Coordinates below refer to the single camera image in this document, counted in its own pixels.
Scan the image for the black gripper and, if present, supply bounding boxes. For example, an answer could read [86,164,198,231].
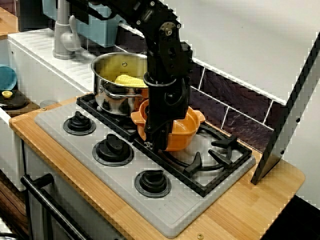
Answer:
[143,71,192,152]

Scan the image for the orange pot with two handles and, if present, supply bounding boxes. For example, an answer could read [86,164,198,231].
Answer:
[130,98,206,153]

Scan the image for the black stove knob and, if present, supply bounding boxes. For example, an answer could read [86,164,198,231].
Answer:
[62,111,97,137]
[92,133,134,167]
[134,169,173,199]

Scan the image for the stainless steel pot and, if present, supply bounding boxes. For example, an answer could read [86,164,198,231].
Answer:
[90,51,151,116]

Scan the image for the grey stove top plate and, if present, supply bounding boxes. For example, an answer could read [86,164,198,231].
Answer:
[34,98,257,238]

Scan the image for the black burner grate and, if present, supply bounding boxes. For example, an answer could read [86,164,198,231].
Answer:
[133,122,253,198]
[76,92,151,142]

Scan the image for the yellow corn cob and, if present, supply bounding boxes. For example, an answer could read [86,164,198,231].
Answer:
[114,74,149,88]

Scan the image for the dark tile backsplash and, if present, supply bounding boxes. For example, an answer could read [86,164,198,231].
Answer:
[82,24,276,153]

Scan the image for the white oven door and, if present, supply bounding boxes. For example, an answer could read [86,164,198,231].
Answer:
[23,144,126,240]

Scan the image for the black edged side panel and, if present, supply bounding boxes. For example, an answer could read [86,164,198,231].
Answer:
[250,32,320,186]

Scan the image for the wooden kitchen countertop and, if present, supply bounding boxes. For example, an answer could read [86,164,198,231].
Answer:
[9,93,306,240]

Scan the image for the light blue box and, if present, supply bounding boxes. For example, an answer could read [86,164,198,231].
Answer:
[41,0,121,48]

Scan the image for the white kitchen back panel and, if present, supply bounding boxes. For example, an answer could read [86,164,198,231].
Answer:
[117,0,320,106]

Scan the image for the grey toy faucet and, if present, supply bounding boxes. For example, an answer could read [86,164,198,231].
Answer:
[52,0,81,60]

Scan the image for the white sink unit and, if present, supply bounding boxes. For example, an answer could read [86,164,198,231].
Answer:
[0,27,95,192]

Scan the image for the dark round lid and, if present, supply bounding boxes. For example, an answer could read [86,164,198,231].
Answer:
[0,89,30,110]

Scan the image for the blue plate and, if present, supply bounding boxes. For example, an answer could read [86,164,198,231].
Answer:
[0,64,18,91]

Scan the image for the black box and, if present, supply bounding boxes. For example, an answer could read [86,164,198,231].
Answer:
[18,0,57,33]

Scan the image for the black oven door handle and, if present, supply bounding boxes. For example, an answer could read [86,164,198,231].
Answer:
[20,173,93,240]

